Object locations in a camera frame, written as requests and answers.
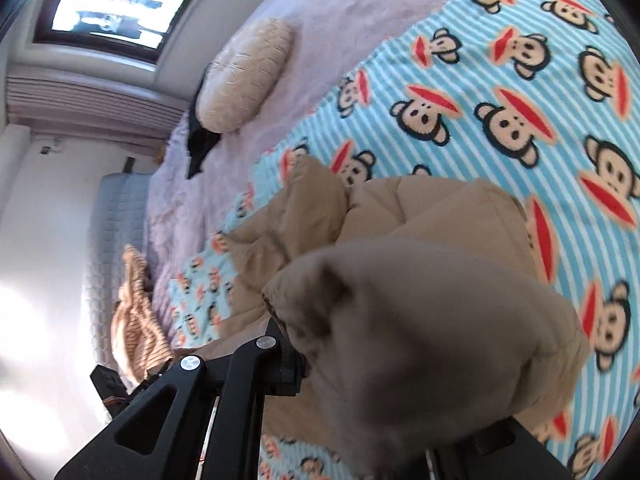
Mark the tan puffer jacket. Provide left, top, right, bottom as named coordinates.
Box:
left=172, top=155, right=590, bottom=474

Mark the tan striped cloth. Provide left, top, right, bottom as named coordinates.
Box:
left=111, top=245, right=174, bottom=386

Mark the light blue quilted mattress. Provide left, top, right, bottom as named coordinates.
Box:
left=84, top=174, right=151, bottom=368

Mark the black garment on bed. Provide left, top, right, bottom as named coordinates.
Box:
left=186, top=66, right=221, bottom=180

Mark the grey curtain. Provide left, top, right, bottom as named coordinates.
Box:
left=6, top=70, right=189, bottom=145

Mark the beige round cushion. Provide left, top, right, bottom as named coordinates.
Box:
left=195, top=18, right=295, bottom=134

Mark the blue striped monkey blanket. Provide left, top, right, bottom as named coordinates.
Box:
left=167, top=0, right=640, bottom=480

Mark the window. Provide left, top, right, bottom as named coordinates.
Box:
left=32, top=0, right=191, bottom=64

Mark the lilac plush bedspread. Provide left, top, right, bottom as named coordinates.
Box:
left=144, top=0, right=448, bottom=330

